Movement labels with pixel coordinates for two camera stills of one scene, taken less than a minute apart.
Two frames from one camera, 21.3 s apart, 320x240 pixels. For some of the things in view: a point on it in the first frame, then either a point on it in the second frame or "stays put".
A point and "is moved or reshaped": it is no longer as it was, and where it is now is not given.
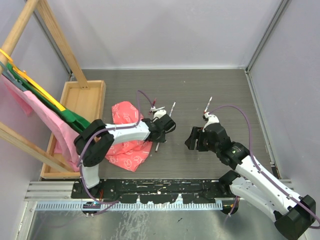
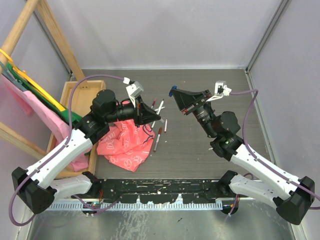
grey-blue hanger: x=7 y=73 stays put
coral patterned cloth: x=133 y=156 stays put
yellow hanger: x=25 y=75 stays put
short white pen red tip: x=171 y=112 is moved or reshaped
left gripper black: x=161 y=139 -> x=142 y=113
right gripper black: x=196 y=133 -> x=188 y=100
